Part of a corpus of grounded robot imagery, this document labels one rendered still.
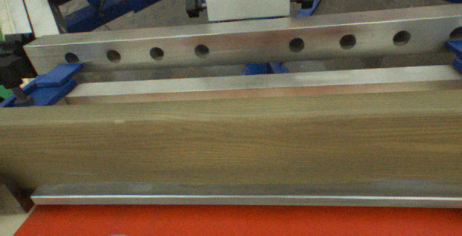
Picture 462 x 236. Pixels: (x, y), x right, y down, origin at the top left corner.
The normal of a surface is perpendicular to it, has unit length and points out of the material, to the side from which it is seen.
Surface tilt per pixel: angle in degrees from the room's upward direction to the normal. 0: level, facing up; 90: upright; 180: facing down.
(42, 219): 32
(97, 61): 58
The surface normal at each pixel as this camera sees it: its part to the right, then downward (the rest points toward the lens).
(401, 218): -0.10, -0.83
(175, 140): -0.09, 0.53
